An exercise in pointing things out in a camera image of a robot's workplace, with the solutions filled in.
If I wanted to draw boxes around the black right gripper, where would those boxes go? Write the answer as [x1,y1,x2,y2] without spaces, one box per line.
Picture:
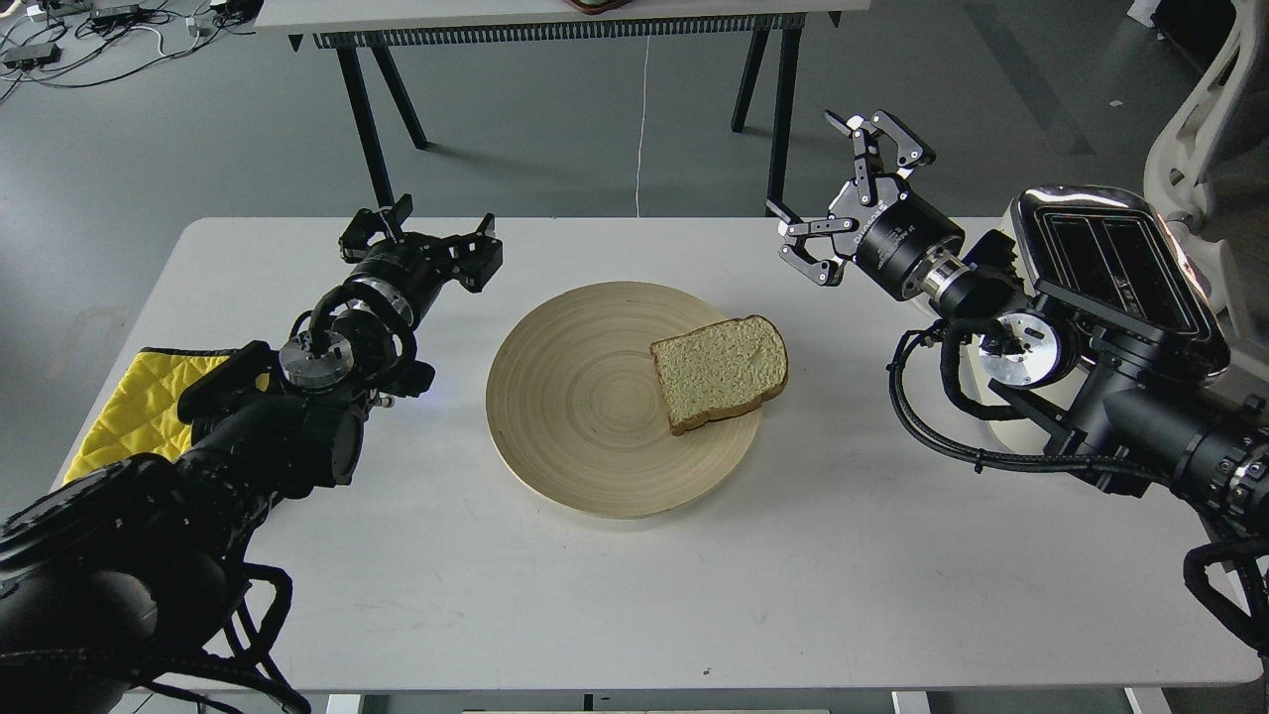
[765,109,967,302]

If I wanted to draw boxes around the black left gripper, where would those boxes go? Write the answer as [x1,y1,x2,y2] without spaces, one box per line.
[339,194,503,323]

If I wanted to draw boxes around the slice of bread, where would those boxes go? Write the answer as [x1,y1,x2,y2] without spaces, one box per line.
[648,313,789,435]

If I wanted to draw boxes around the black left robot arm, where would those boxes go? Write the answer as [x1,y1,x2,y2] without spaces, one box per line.
[1,195,503,713]

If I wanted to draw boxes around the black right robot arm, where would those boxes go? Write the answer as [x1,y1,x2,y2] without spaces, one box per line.
[766,110,1266,654]

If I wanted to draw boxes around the cream chrome toaster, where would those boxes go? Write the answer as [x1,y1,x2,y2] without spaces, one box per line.
[966,185,1233,441]

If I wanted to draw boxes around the background table with black legs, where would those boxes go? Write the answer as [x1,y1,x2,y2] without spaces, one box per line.
[254,1,868,204]

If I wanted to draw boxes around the round wooden plate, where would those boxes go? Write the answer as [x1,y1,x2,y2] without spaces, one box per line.
[486,282,761,519]

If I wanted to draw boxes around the yellow quilted cloth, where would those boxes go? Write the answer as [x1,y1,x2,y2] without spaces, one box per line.
[58,347,239,484]

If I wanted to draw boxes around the thin white hanging cable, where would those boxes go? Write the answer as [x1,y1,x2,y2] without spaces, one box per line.
[635,36,651,217]

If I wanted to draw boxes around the cables and power strips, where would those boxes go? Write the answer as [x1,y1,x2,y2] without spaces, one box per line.
[0,0,264,100]

